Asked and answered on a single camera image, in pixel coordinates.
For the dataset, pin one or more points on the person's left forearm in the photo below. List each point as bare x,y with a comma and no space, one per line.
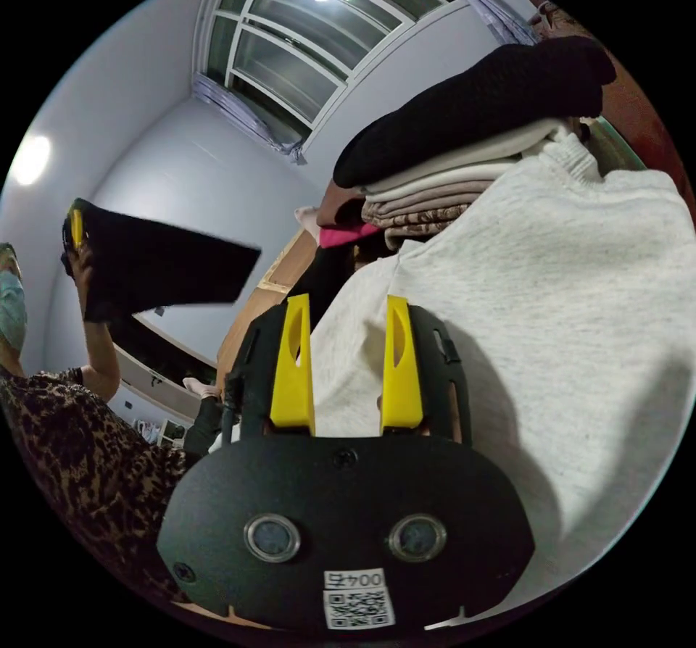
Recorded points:
102,357

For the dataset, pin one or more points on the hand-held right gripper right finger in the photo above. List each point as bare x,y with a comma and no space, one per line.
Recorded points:
401,392

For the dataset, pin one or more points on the pile of clothes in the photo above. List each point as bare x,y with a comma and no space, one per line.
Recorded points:
522,300

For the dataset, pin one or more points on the person's body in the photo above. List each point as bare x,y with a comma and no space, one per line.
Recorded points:
81,458

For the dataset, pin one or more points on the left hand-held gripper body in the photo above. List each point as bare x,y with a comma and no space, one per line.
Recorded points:
66,243

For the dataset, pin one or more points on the white framed window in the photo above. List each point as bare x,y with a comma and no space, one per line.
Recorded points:
304,44

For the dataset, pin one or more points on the dark green long sleeve shirt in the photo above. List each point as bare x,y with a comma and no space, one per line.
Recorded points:
163,273

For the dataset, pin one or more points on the lilac curtain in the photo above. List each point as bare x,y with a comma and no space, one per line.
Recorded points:
503,12
244,114

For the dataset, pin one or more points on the person's left hand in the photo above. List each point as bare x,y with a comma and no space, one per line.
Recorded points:
83,274

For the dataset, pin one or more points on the round ceiling lamp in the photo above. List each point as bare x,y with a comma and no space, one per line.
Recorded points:
31,160

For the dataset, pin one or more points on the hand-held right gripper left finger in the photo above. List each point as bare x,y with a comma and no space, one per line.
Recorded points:
292,387

